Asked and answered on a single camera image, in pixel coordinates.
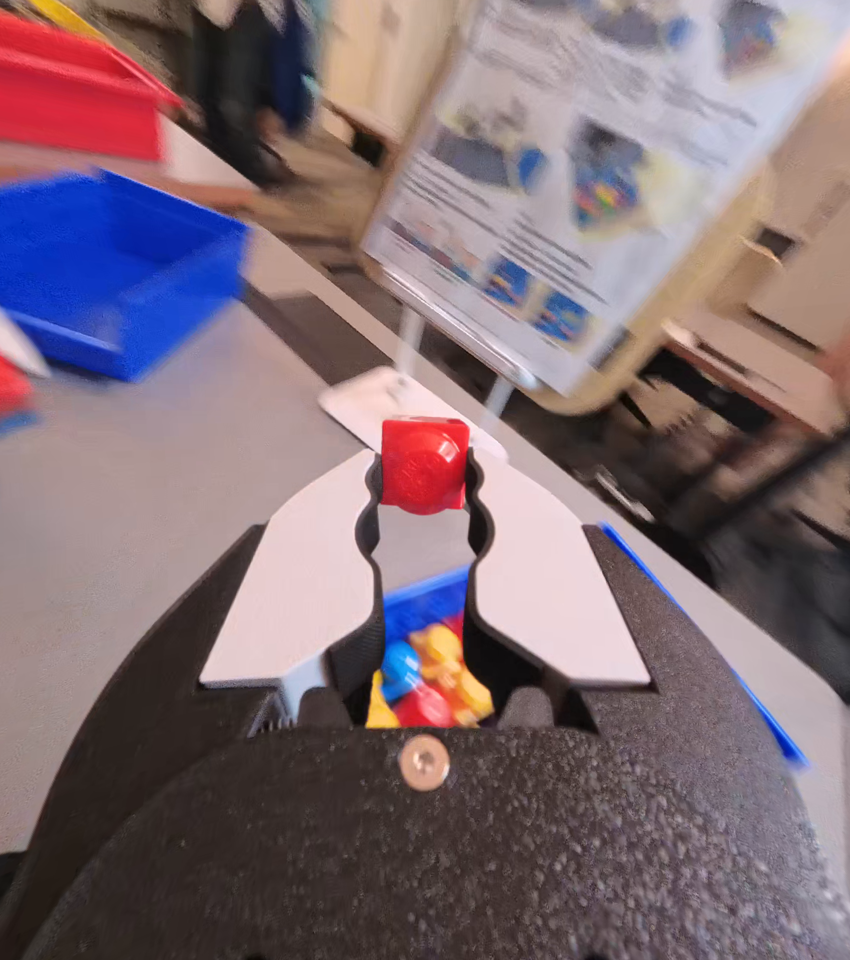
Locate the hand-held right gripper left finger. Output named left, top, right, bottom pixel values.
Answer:
left=198, top=450, right=387, bottom=725

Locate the instruction sheet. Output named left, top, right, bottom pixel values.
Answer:
left=361, top=0, right=850, bottom=395

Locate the blue plastic bin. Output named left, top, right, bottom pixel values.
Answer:
left=0, top=168, right=252, bottom=384
left=365, top=521, right=808, bottom=770

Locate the grey wood-edged table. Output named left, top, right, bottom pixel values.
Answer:
left=0, top=116, right=261, bottom=213

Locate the red plastic bin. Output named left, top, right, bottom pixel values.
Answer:
left=0, top=0, right=186, bottom=162

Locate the wooden desk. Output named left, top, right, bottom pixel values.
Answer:
left=661, top=315, right=850, bottom=453

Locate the blue hanging jacket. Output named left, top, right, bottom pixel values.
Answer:
left=267, top=0, right=322, bottom=135

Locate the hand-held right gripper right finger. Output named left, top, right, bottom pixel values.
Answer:
left=464, top=447, right=653, bottom=725

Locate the pile of mega blocks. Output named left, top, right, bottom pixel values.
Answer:
left=366, top=622, right=495, bottom=729

